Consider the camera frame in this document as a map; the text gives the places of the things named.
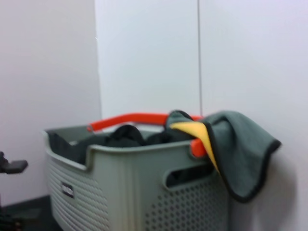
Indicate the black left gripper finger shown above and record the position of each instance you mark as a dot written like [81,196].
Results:
[16,166]

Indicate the black tablecloth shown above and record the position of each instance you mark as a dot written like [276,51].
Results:
[36,207]

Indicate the grey perforated storage basket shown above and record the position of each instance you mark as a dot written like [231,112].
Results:
[125,183]

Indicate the yellow and grey towel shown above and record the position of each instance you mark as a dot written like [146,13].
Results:
[240,156]

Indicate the black basket brand label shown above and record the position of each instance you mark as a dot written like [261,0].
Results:
[68,190]

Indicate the black cloth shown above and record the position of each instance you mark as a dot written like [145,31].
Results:
[125,137]

